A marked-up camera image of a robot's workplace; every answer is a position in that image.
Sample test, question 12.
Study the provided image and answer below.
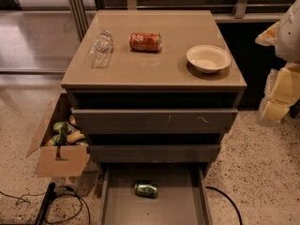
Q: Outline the black floor cable left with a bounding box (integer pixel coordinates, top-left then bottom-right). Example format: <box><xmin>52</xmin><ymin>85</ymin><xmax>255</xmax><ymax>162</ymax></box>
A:
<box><xmin>0</xmin><ymin>185</ymin><xmax>92</xmax><ymax>225</ymax></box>

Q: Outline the black bar on floor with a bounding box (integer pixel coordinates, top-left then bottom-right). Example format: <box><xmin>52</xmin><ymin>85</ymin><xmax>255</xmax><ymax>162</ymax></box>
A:
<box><xmin>34</xmin><ymin>182</ymin><xmax>56</xmax><ymax>225</ymax></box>

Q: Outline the orange soda can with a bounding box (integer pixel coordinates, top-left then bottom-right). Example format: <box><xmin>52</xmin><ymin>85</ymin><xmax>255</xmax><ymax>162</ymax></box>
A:
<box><xmin>129</xmin><ymin>32</ymin><xmax>161</xmax><ymax>52</ymax></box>

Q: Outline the middle grey drawer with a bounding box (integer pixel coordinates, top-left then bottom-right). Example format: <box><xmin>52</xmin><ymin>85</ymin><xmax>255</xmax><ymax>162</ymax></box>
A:
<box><xmin>88</xmin><ymin>144</ymin><xmax>220</xmax><ymax>163</ymax></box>

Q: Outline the black floor cable right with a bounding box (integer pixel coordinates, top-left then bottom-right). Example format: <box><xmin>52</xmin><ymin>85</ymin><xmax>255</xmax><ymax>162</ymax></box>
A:
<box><xmin>205</xmin><ymin>186</ymin><xmax>244</xmax><ymax>225</ymax></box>

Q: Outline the green soda can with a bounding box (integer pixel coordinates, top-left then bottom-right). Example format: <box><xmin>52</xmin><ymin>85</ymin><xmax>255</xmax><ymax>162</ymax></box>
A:
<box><xmin>134</xmin><ymin>182</ymin><xmax>158</xmax><ymax>199</ymax></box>

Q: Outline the cardboard box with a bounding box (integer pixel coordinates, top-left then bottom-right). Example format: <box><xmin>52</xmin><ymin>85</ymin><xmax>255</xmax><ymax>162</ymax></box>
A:
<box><xmin>27</xmin><ymin>93</ymin><xmax>90</xmax><ymax>178</ymax></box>

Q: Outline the green chip bag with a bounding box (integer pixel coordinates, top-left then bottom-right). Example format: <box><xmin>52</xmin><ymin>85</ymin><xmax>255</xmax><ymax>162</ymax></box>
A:
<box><xmin>45</xmin><ymin>122</ymin><xmax>88</xmax><ymax>146</ymax></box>

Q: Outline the bottom grey open drawer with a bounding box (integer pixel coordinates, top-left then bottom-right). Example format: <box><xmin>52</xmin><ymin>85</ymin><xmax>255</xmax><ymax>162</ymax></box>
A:
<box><xmin>97</xmin><ymin>163</ymin><xmax>212</xmax><ymax>225</ymax></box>

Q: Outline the top grey drawer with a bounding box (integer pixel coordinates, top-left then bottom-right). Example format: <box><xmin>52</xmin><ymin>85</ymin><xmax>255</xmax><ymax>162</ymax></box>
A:
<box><xmin>72</xmin><ymin>109</ymin><xmax>238</xmax><ymax>134</ymax></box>

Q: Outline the clear plastic bottle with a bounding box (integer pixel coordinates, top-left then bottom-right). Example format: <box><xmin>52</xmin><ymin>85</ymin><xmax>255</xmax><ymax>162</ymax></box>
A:
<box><xmin>89</xmin><ymin>31</ymin><xmax>114</xmax><ymax>68</ymax></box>

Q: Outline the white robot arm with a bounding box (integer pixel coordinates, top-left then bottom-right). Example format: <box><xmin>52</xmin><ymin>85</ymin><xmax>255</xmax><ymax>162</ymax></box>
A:
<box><xmin>255</xmin><ymin>0</ymin><xmax>300</xmax><ymax>126</ymax></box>

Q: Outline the black floor cable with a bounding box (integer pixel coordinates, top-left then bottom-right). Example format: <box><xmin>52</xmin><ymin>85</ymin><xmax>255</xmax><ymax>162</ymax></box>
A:
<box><xmin>0</xmin><ymin>185</ymin><xmax>92</xmax><ymax>225</ymax></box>
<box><xmin>205</xmin><ymin>186</ymin><xmax>244</xmax><ymax>225</ymax></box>

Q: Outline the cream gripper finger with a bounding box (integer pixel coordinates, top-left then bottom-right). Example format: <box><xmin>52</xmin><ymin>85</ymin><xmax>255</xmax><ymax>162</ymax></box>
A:
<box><xmin>261</xmin><ymin>62</ymin><xmax>300</xmax><ymax>122</ymax></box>
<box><xmin>255</xmin><ymin>22</ymin><xmax>279</xmax><ymax>46</ymax></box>

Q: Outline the grey drawer cabinet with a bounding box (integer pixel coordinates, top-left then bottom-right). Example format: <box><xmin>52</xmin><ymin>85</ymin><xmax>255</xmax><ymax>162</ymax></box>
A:
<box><xmin>60</xmin><ymin>9</ymin><xmax>248</xmax><ymax>173</ymax></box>

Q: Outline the white paper bowl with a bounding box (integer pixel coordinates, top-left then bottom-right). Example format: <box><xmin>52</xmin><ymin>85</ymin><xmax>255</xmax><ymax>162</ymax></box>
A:
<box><xmin>187</xmin><ymin>45</ymin><xmax>232</xmax><ymax>73</ymax></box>

